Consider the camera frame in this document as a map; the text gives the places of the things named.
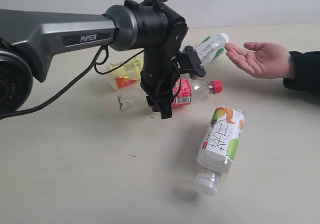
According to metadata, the person's open bare hand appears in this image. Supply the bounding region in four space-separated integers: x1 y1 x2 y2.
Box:
225 42 296 79

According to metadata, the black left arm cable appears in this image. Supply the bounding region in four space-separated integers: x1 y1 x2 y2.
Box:
0 0 181 120

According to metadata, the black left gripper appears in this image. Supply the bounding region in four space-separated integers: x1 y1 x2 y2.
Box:
140 44 181 119

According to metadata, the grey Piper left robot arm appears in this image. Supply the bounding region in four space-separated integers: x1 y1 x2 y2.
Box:
0 0 188 119

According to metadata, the clear cola bottle red label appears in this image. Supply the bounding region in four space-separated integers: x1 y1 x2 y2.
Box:
117 78 223 113

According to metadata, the clear bottle green white label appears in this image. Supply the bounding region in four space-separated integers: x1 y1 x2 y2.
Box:
193 33 229 67

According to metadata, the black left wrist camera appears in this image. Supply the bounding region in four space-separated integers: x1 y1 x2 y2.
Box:
173 45 206 80

